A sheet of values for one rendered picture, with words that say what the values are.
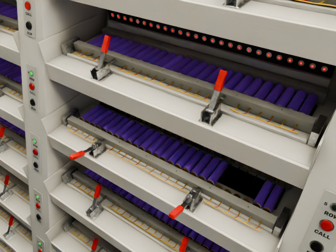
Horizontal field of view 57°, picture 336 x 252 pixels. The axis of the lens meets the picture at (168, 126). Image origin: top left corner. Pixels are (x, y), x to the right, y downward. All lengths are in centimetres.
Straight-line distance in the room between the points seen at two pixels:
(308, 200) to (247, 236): 15
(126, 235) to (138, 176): 19
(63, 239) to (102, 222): 25
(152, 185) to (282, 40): 39
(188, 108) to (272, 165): 18
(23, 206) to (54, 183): 28
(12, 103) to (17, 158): 19
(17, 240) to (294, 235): 106
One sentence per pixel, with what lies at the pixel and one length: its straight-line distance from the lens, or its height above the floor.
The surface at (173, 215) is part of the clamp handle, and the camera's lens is 58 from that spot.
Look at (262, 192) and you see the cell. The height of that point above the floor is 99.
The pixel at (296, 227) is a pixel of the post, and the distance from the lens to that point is 55.
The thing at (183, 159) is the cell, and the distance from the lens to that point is 70.
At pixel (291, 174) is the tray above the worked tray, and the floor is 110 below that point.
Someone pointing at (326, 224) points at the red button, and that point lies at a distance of 53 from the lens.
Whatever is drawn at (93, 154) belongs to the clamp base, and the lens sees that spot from 75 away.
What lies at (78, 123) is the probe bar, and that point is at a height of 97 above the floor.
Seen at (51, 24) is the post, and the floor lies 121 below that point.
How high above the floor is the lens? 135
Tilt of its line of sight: 26 degrees down
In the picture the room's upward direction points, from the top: 9 degrees clockwise
